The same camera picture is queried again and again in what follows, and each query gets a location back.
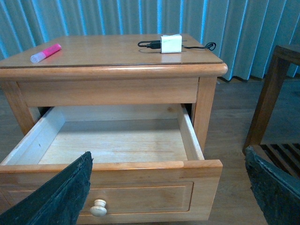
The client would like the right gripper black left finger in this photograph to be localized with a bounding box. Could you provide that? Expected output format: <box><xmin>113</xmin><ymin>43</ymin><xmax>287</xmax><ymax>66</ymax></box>
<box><xmin>0</xmin><ymin>151</ymin><xmax>93</xmax><ymax>225</ymax></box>

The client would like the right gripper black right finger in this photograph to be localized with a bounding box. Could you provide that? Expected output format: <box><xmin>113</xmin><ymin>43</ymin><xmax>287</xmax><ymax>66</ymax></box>
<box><xmin>245</xmin><ymin>147</ymin><xmax>300</xmax><ymax>225</ymax></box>

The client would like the wooden drawer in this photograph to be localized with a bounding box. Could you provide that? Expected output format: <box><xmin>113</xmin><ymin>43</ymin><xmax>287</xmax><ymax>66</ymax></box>
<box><xmin>0</xmin><ymin>104</ymin><xmax>223</xmax><ymax>225</ymax></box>

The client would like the pink highlighter marker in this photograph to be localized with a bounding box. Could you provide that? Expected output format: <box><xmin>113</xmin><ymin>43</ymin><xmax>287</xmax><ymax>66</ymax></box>
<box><xmin>30</xmin><ymin>44</ymin><xmax>61</xmax><ymax>63</ymax></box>

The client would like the dark wooden chair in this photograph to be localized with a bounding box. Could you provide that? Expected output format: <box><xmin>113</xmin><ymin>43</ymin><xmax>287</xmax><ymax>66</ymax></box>
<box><xmin>242</xmin><ymin>45</ymin><xmax>300</xmax><ymax>178</ymax></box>

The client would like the grey pleated curtain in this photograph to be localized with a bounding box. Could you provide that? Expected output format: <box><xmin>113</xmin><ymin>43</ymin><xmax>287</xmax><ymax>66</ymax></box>
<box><xmin>0</xmin><ymin>0</ymin><xmax>300</xmax><ymax>80</ymax></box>

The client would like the wooden nightstand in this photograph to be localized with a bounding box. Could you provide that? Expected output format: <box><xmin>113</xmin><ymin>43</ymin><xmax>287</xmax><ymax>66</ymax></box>
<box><xmin>0</xmin><ymin>34</ymin><xmax>228</xmax><ymax>148</ymax></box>

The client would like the white power adapter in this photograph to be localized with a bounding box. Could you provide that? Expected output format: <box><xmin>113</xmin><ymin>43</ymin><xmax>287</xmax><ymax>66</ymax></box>
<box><xmin>160</xmin><ymin>34</ymin><xmax>182</xmax><ymax>53</ymax></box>

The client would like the black usb cable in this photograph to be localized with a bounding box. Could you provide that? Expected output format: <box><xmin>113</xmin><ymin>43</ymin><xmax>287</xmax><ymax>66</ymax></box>
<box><xmin>137</xmin><ymin>40</ymin><xmax>217</xmax><ymax>51</ymax></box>

